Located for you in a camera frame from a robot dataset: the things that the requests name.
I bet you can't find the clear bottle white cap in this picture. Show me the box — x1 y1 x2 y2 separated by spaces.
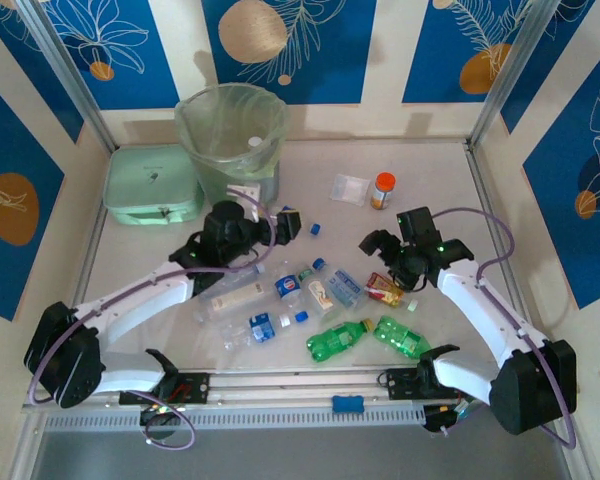
199 261 267 301

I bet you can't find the clear Pepsi bottle blue cap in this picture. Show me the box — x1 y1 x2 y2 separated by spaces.
273 257 327 307
278 203 323 236

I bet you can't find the mint green zip pouch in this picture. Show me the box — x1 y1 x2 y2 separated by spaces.
102 145 205 226

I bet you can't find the small circuit board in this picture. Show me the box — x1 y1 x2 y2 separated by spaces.
138 399 187 427
422 402 481 434

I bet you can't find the clear bottle cream label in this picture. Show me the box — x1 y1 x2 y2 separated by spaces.
193 279 277 324

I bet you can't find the grey plastic waste bin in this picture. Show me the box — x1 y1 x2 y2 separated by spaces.
174 83 290 205

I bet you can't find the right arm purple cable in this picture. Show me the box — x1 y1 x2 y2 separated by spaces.
429 207 579 451

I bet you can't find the clear plastic packet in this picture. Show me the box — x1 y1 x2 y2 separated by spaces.
328 172 371 205

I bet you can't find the green plastic bin liner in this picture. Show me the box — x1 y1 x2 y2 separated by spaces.
174 83 290 177

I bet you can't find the red gold drink carton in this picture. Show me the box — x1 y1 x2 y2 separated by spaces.
363 271 407 307

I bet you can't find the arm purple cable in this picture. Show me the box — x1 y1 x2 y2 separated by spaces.
29 189 277 451
429 207 579 451

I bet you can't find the clear bottle green cap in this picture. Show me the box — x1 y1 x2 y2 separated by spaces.
297 268 342 322

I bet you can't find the orange-lid pill bottle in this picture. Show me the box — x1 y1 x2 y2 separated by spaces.
369 172 397 211

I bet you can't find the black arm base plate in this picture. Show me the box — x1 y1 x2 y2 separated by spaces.
383 367 477 402
117 371 212 407

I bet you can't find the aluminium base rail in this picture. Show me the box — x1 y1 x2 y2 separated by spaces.
22 360 567 412

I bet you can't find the aluminium side rail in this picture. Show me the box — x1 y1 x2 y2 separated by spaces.
52 207 109 372
464 142 546 362

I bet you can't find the clear bottle pale blue label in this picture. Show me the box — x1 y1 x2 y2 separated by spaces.
325 268 370 309

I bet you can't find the grey slotted cable duct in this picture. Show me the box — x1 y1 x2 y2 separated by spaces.
43 405 427 434

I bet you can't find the aluminium frame post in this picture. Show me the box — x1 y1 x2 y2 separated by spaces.
467 0 564 151
17 0 117 154

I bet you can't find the green bottle yellow cap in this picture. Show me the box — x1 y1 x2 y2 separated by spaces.
304 318 376 364

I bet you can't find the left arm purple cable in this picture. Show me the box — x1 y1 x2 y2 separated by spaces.
29 189 277 451

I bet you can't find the green plastic bottle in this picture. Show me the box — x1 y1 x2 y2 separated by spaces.
372 314 430 359

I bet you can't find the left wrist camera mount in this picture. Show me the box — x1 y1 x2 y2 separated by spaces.
226 183 262 222

